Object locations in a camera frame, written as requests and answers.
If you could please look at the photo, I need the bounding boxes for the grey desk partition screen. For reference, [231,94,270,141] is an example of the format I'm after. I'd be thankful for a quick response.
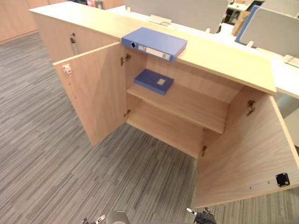
[123,0,229,35]
[240,7,299,58]

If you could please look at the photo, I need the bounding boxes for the black lock plate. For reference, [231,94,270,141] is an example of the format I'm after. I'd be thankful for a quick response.
[275,172,291,188]

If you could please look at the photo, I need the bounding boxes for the white desk cable cover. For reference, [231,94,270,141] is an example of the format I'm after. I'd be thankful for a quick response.
[283,55,299,69]
[149,14,173,27]

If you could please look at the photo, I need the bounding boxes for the dark desk clutter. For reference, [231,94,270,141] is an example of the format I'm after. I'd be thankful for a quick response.
[85,0,104,9]

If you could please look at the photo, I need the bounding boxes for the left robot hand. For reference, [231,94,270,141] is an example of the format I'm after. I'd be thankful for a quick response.
[81,214,107,224]

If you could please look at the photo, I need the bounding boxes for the blue partition panel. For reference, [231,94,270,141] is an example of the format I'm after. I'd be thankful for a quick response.
[235,5,260,44]

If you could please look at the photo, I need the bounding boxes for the blue folder with white label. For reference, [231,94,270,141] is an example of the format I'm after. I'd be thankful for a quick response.
[121,27,188,63]

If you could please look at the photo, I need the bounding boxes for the wooden cabinet shelf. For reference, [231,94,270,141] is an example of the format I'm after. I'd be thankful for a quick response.
[126,83,229,135]

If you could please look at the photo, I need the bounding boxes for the blue folder with small sticker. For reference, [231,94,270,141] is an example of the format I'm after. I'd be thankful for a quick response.
[134,69,175,96]

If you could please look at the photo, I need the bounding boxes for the wooden cabinet door with latch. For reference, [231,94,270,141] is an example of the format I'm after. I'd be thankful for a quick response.
[52,42,128,147]

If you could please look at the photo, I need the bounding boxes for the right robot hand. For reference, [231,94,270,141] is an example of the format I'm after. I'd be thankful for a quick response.
[186,207,219,224]

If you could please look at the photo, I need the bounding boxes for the metal cabinet door handle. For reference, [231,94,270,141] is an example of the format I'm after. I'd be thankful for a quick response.
[69,37,80,55]

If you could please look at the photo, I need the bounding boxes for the light wooden office cabinet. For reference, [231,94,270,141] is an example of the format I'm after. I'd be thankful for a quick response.
[29,1,278,160]

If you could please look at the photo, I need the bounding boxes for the wooden door with black lock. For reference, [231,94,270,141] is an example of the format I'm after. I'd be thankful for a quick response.
[193,85,299,209]

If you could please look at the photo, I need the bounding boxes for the wooden wall cabinets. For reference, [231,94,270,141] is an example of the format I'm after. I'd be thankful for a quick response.
[0,0,71,45]

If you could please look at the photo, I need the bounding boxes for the brown cardboard box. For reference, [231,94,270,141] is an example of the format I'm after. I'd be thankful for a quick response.
[232,10,251,37]

